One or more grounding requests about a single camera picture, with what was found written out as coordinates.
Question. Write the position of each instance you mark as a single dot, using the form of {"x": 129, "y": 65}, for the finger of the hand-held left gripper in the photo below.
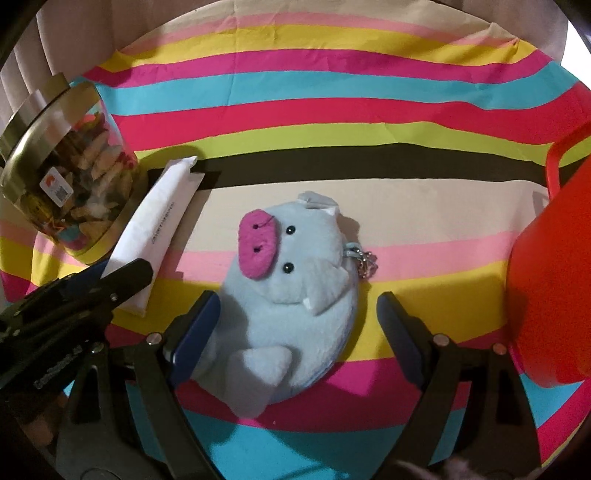
{"x": 78, "y": 281}
{"x": 131, "y": 279}

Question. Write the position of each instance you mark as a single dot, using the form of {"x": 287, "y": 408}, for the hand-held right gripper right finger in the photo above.
{"x": 401, "y": 341}

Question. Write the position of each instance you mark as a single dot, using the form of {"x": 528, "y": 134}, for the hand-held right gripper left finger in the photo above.
{"x": 194, "y": 341}

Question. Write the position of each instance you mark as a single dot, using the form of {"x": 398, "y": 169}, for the white paper packet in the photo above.
{"x": 157, "y": 217}

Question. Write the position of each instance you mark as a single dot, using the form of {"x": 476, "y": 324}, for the light blue pig plush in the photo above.
{"x": 295, "y": 323}

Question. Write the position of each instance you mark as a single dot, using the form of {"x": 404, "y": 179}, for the clear jar with gold lid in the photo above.
{"x": 78, "y": 184}

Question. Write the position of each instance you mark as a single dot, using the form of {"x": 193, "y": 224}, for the grey fuzzy cloth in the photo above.
{"x": 452, "y": 471}

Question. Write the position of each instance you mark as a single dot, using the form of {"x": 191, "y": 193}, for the red plastic jar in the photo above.
{"x": 554, "y": 277}

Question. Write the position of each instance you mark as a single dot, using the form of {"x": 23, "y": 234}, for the multicolour striped cloth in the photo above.
{"x": 369, "y": 92}

